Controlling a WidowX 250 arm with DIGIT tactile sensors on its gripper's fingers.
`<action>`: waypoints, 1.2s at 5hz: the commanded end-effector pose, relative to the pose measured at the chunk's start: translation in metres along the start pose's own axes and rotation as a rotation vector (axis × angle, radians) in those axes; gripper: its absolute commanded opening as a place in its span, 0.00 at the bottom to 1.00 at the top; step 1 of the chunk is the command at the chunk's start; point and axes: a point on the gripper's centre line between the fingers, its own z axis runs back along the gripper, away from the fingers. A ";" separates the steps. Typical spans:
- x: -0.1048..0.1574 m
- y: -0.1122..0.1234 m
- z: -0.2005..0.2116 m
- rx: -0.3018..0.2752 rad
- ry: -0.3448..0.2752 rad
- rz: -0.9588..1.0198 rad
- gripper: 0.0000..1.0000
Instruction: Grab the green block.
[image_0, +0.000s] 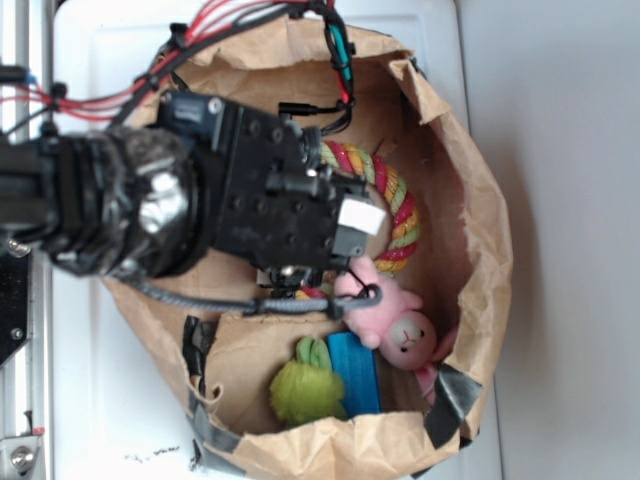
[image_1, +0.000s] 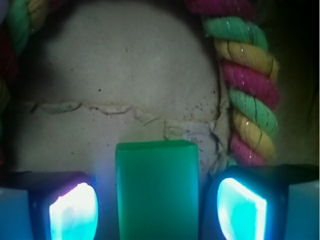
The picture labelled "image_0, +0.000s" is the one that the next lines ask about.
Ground blue rectangular block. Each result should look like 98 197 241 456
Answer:
327 332 382 418

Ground pink plush sheep toy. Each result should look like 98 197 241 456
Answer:
334 256 458 405

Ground aluminium frame rail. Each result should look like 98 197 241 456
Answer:
1 1 57 479

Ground multicolour twisted rope toy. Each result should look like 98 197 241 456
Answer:
321 141 420 278

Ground green fuzzy plush toy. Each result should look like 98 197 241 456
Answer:
269 336 347 428

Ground brown paper bag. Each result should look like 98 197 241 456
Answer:
108 27 513 479

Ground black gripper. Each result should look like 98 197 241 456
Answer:
158 92 386 300

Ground black metal bracket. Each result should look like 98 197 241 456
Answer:
0 254 32 367

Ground red and black cable bundle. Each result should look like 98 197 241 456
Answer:
0 0 359 136

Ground grey braided cable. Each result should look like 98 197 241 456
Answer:
107 267 384 321

